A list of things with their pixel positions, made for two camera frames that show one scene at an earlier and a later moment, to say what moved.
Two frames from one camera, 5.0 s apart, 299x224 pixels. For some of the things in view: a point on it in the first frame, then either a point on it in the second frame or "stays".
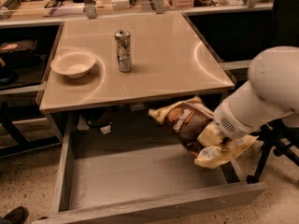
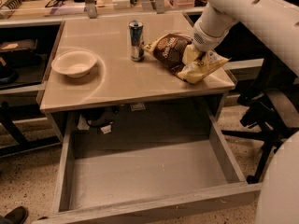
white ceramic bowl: [75, 63] stays
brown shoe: [17, 216] stays
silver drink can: [123, 47] -> [136, 39]
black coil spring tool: [12, 4] stays
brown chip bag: [184, 119] -> [170, 50]
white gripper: [226, 124] -> [206, 41]
